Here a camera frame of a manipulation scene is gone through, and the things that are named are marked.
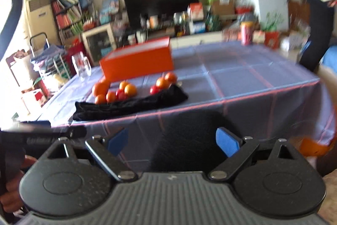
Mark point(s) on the glass mug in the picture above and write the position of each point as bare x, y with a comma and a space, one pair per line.
82, 65

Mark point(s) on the wire rack cart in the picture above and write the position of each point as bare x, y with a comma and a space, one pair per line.
51, 62

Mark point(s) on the brown cardboard box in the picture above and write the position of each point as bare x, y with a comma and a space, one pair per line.
223, 7

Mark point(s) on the white glass-door cabinet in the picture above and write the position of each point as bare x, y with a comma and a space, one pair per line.
99, 42

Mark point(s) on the red tomato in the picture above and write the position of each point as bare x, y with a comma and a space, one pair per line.
154, 89
120, 95

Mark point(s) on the person's left hand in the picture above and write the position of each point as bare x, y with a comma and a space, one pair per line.
11, 200

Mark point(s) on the orange cardboard box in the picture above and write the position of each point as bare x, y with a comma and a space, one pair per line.
139, 60

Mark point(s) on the orange fruit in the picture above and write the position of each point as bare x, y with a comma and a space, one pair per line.
130, 90
101, 88
162, 83

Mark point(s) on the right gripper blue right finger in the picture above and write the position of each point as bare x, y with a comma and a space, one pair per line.
239, 151

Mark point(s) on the white chest freezer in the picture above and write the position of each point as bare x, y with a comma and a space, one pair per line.
273, 15

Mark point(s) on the red yellow cylindrical can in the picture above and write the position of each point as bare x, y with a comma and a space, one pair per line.
247, 29

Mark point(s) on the white tv stand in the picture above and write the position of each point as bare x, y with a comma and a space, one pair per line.
196, 39

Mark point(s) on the beige standing air conditioner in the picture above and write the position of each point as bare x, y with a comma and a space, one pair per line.
41, 19

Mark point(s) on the blue plaid tablecloth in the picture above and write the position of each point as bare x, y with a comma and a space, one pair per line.
263, 94

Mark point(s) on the black cloth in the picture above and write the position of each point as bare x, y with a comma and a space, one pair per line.
171, 97

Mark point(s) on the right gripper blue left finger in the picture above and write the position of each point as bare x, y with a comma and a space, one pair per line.
105, 151

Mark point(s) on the red shopping bag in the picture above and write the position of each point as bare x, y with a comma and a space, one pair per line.
74, 49

